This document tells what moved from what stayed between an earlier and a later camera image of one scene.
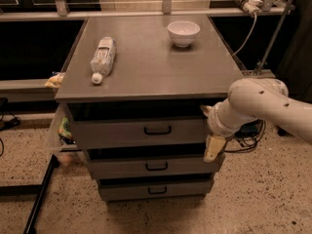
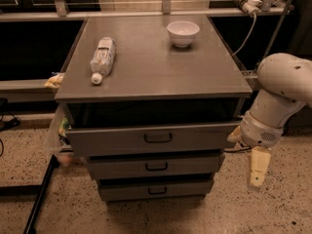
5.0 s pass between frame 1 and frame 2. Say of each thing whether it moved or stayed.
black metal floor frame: stayed
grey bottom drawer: stayed
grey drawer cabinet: stayed
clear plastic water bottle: stayed
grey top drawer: moved
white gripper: moved
